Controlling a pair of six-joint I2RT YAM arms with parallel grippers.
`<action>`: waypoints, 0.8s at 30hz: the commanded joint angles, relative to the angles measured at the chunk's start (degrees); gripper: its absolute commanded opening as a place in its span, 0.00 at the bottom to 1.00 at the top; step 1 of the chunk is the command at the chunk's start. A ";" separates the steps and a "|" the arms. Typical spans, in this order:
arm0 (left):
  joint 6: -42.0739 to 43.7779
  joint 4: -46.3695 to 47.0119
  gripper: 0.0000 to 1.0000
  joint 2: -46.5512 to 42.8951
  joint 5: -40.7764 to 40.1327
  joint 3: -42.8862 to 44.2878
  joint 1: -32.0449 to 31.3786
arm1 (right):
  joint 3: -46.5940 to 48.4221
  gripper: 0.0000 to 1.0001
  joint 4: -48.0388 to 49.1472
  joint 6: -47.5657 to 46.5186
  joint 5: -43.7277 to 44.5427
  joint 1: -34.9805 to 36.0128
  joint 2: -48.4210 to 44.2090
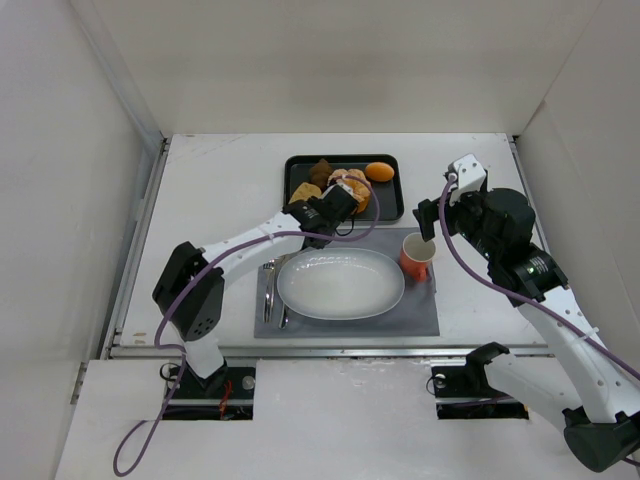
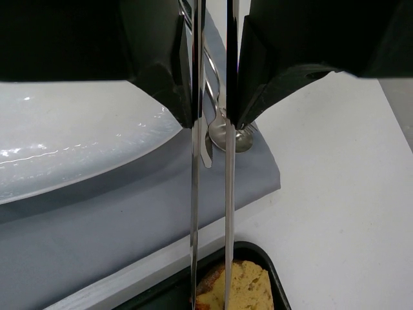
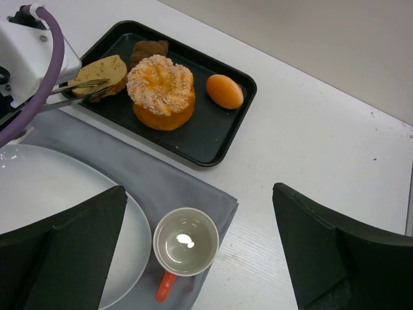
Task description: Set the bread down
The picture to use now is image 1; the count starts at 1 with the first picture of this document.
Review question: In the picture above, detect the large orange sugared bun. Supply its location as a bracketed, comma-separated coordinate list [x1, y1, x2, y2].
[327, 169, 371, 215]

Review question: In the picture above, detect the white oval plate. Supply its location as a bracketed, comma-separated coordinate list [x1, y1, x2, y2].
[276, 248, 405, 321]

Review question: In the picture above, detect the silver fork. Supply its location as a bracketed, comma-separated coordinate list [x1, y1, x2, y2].
[263, 259, 289, 329]

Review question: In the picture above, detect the silver spoon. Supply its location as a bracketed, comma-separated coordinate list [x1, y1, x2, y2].
[263, 268, 275, 323]

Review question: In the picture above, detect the purple cable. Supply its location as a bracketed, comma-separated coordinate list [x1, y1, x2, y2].
[113, 174, 381, 477]
[439, 172, 640, 464]

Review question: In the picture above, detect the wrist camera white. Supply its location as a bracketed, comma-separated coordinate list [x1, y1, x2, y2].
[444, 153, 487, 206]
[327, 178, 355, 198]

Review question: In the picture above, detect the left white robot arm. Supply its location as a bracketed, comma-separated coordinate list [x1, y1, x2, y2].
[152, 184, 358, 396]

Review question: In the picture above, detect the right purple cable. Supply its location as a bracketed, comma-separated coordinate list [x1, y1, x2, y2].
[439, 172, 640, 464]

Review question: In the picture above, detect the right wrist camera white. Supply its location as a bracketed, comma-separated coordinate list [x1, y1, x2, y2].
[444, 153, 487, 206]

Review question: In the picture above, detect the black rectangular tray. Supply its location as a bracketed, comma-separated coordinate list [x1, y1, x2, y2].
[283, 154, 404, 224]

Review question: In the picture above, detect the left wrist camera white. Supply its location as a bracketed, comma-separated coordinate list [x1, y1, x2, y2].
[327, 178, 355, 198]

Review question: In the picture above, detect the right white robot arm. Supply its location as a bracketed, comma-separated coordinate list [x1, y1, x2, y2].
[413, 188, 639, 472]

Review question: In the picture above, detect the small orange round bun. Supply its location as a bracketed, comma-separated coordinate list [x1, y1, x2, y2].
[364, 162, 395, 183]

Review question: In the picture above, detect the aluminium rail frame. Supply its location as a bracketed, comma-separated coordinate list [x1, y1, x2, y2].
[69, 134, 559, 406]

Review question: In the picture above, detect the yellow bread slice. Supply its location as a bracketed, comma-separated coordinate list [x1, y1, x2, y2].
[288, 182, 323, 204]

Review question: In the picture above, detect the orange mug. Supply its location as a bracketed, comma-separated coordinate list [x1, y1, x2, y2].
[399, 232, 436, 283]

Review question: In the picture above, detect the brown chocolate pastry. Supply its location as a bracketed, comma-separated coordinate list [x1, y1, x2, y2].
[309, 158, 333, 189]

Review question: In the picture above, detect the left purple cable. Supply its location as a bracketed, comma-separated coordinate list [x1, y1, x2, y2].
[113, 174, 381, 477]

